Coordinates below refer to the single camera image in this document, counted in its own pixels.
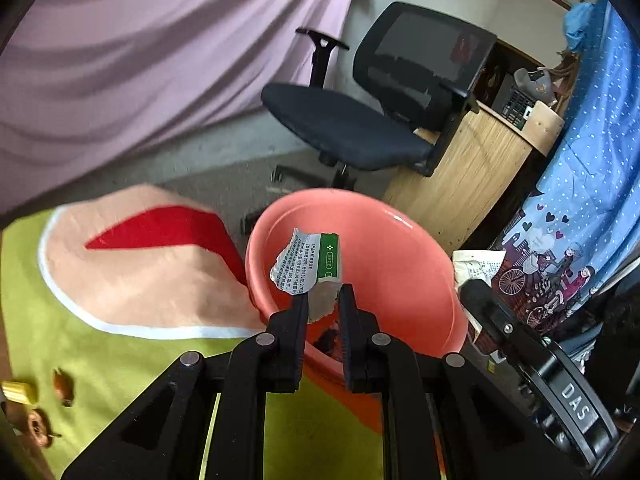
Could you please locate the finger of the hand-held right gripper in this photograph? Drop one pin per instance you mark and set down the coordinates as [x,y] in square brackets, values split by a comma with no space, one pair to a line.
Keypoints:
[492,317]

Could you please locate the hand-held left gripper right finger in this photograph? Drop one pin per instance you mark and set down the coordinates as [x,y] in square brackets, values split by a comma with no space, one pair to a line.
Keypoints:
[357,350]

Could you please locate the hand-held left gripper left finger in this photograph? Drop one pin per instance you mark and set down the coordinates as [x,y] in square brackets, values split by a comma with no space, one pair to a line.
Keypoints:
[290,345]

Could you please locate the white printed paper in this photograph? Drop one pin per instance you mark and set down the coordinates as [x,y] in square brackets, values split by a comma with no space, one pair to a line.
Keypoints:
[480,267]

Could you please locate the paper wrapper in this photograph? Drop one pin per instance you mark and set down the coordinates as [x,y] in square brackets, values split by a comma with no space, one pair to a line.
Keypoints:
[305,265]

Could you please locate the salmon plastic basin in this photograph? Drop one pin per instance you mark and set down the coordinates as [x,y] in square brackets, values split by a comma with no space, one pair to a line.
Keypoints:
[400,270]

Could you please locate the light wooden cabinet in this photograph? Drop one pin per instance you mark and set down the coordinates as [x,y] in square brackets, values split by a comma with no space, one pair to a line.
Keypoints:
[465,170]

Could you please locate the colourful patchwork blanket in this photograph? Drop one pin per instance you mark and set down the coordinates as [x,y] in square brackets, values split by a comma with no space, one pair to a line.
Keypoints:
[125,285]

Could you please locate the blue dotted printed curtain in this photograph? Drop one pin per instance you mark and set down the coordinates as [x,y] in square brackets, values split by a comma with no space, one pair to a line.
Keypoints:
[590,160]

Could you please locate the light plywood board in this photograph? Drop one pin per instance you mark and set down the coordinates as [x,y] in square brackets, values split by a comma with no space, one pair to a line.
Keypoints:
[545,127]

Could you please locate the dark keypad device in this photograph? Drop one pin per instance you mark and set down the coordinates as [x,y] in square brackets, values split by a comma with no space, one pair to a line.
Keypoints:
[517,106]

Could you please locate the black mesh office chair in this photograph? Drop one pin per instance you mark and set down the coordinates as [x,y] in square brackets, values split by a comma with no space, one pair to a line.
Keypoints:
[350,125]

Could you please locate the small brown shell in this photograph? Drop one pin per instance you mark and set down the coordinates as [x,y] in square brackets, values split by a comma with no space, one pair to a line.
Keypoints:
[40,427]
[64,387]

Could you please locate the dark wooden cabinet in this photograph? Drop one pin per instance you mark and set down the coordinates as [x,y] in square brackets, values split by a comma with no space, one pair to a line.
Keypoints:
[495,75]

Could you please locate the yellow small block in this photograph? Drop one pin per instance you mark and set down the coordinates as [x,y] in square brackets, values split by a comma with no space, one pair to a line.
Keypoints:
[17,392]

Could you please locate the pink hanging sheet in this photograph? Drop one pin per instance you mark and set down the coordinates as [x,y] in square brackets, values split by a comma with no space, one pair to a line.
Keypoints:
[150,60]

